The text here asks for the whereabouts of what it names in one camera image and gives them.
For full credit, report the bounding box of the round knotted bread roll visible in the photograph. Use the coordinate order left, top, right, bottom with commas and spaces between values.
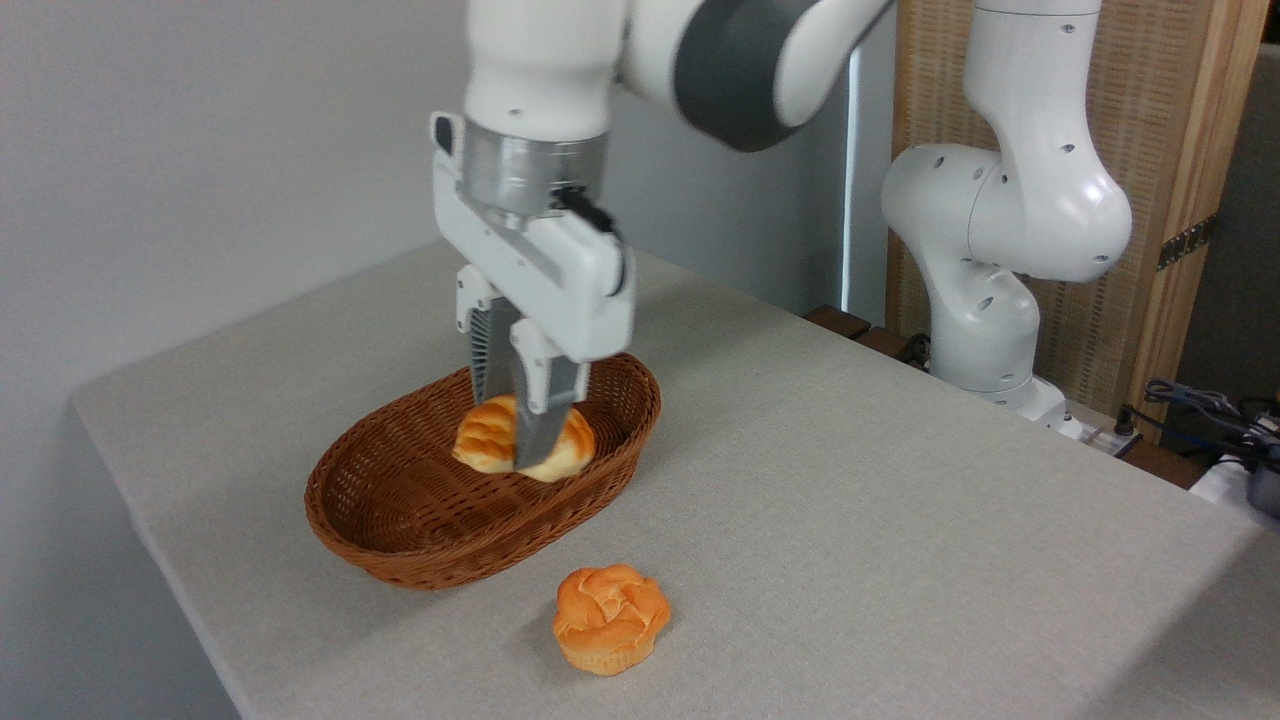
552, 563, 673, 677

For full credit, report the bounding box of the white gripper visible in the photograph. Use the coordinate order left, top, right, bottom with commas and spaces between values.
429, 111, 638, 472

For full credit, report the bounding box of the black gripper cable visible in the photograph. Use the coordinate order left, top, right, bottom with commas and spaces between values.
553, 186, 632, 297

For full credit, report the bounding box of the brown wicker oval basket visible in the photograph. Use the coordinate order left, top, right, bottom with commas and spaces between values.
303, 352, 663, 592

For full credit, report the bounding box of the black cable bundle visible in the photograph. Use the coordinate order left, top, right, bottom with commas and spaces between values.
1143, 377, 1280, 463

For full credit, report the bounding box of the long braided bread loaf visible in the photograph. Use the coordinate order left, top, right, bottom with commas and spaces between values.
451, 392, 599, 485

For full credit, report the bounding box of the wooden woven folding screen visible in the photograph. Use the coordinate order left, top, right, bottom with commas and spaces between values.
884, 0, 1272, 443

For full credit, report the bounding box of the metal screen hinge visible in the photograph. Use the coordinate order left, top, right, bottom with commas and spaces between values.
1157, 212, 1220, 272

